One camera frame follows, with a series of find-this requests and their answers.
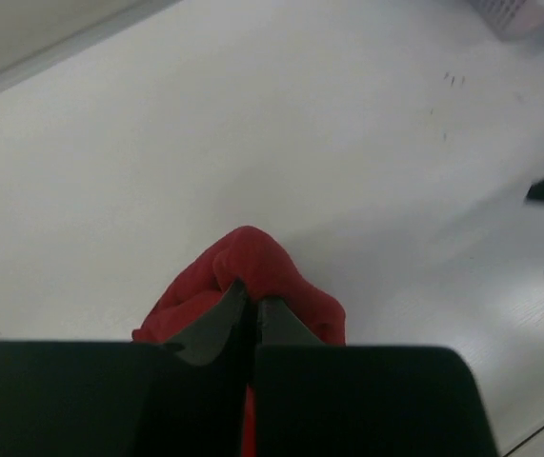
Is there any red t shirt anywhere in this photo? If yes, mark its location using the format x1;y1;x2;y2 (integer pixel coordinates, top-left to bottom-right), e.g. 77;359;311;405
131;226;346;456

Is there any aluminium table edge rail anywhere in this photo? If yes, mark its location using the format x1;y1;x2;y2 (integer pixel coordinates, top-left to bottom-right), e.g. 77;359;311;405
0;0;173;92

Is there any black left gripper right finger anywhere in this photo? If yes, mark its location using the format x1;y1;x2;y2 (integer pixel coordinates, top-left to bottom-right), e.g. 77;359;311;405
253;298;498;457

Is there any white plastic laundry basket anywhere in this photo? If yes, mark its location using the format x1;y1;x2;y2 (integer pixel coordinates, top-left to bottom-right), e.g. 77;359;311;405
469;0;544;39

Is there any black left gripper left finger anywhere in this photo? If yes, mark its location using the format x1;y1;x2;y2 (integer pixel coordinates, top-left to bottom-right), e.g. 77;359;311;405
0;283;249;456

